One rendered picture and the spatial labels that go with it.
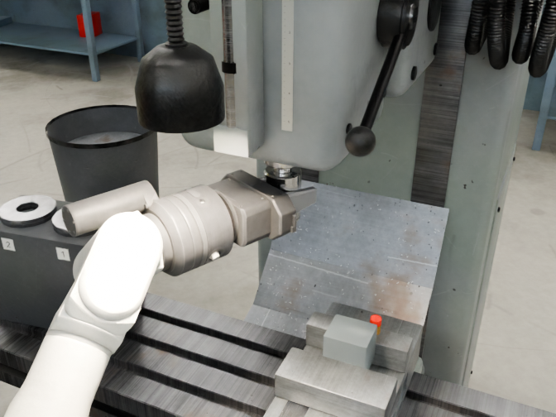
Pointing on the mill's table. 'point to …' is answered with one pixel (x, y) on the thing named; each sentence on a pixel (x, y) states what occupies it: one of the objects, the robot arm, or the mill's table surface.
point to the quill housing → (307, 77)
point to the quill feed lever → (391, 29)
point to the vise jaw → (334, 385)
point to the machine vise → (405, 362)
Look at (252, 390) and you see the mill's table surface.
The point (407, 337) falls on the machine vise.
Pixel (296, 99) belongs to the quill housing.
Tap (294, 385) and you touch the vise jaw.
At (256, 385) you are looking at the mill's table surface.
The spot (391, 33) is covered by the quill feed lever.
